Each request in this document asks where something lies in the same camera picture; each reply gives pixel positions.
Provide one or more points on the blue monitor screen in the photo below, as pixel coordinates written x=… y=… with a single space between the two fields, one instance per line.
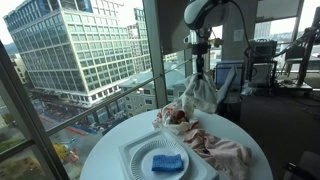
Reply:
x=222 y=69

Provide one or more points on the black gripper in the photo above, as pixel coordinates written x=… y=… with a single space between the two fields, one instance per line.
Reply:
x=199 y=50

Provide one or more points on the white paper plate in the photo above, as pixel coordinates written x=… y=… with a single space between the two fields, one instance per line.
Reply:
x=141 y=162

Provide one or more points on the equipment cart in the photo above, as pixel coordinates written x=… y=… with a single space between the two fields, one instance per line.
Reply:
x=261 y=66

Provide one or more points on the red fruit in bag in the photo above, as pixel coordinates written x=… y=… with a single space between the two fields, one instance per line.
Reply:
x=179 y=117

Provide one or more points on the black tripod stand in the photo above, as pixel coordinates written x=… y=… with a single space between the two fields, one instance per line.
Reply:
x=299 y=52

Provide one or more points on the white red plastic bag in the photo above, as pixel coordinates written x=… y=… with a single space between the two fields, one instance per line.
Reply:
x=164 y=119

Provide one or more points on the blue sponge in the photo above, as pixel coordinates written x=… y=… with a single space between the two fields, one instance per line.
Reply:
x=166 y=163

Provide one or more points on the white plastic box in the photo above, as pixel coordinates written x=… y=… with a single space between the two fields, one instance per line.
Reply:
x=198 y=169

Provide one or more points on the white grey cloth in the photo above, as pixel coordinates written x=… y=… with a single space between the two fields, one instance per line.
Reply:
x=201 y=93

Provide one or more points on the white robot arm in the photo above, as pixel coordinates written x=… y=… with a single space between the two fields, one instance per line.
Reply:
x=200 y=16

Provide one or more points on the pink cloth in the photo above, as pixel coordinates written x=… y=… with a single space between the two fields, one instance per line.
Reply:
x=232 y=158

